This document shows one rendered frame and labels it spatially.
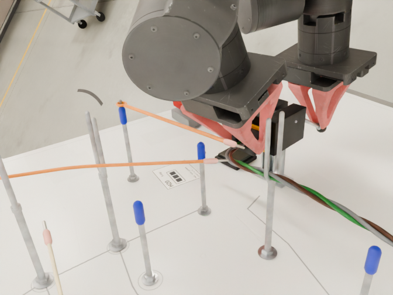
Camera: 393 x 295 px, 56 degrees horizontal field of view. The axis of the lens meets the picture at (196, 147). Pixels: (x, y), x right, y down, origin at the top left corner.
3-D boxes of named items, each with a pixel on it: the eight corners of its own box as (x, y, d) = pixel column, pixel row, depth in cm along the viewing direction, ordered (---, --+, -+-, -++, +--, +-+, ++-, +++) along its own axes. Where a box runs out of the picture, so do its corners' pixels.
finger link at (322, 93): (325, 145, 46) (327, 76, 41) (278, 127, 51) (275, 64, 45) (354, 120, 49) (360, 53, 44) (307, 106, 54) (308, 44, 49)
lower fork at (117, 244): (105, 243, 37) (75, 113, 30) (122, 236, 38) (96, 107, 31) (113, 255, 35) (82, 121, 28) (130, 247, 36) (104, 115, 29)
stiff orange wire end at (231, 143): (240, 154, 31) (240, 148, 31) (113, 107, 41) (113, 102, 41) (248, 148, 32) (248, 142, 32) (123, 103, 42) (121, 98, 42)
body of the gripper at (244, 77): (248, 126, 30) (219, 50, 25) (168, 99, 37) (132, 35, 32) (292, 75, 32) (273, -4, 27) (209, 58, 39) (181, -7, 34)
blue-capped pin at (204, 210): (214, 211, 40) (211, 141, 36) (203, 218, 39) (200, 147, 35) (204, 205, 41) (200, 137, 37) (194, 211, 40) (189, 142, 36)
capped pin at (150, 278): (141, 273, 33) (127, 196, 29) (158, 271, 33) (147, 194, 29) (141, 287, 32) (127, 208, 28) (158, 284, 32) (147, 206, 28)
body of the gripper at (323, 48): (347, 91, 40) (352, 22, 36) (271, 71, 47) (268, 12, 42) (377, 67, 43) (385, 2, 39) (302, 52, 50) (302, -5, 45)
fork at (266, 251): (266, 242, 36) (273, 107, 29) (281, 252, 34) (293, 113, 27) (252, 253, 35) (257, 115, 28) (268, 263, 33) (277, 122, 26)
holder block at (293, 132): (303, 138, 43) (306, 106, 41) (273, 156, 40) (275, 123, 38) (274, 127, 46) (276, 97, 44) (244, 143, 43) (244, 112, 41)
